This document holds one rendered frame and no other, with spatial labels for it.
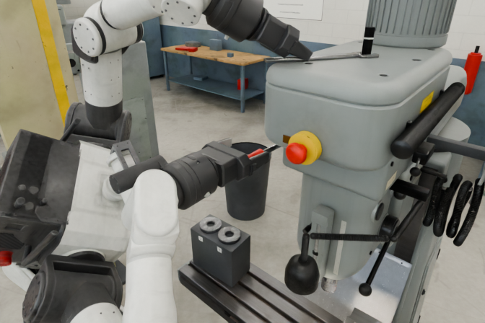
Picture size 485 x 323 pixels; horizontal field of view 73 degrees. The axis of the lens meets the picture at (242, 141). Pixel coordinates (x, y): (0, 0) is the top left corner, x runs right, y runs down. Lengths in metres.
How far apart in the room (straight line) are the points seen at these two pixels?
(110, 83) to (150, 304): 0.53
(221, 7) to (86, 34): 0.30
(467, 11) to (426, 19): 4.06
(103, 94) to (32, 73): 1.27
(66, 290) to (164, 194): 0.28
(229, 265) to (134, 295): 0.86
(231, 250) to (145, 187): 0.81
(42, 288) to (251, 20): 0.58
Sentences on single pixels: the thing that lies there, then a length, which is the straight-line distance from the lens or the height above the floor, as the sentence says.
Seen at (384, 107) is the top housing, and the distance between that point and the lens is 0.56.
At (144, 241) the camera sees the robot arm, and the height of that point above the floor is 1.70.
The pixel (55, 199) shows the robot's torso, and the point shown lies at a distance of 0.77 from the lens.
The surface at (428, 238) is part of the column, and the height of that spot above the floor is 1.22.
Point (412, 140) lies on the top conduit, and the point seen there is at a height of 1.80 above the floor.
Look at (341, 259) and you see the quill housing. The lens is 0.90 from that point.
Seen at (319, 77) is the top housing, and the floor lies 1.89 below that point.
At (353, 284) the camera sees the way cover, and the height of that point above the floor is 0.96.
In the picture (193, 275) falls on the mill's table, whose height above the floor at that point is 0.95.
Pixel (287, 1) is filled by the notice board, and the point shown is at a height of 1.78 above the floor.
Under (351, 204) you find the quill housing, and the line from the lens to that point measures 0.79.
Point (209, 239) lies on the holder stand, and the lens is 1.33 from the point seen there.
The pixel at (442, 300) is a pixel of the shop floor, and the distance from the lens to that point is 2.95.
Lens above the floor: 2.03
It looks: 26 degrees down
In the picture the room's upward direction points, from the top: straight up
